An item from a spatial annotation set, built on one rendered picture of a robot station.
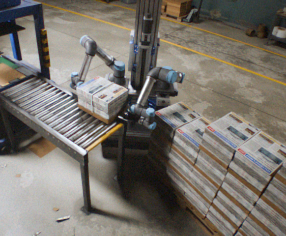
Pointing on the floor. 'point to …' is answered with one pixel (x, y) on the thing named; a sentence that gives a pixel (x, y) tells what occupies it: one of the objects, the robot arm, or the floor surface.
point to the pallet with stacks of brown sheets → (176, 9)
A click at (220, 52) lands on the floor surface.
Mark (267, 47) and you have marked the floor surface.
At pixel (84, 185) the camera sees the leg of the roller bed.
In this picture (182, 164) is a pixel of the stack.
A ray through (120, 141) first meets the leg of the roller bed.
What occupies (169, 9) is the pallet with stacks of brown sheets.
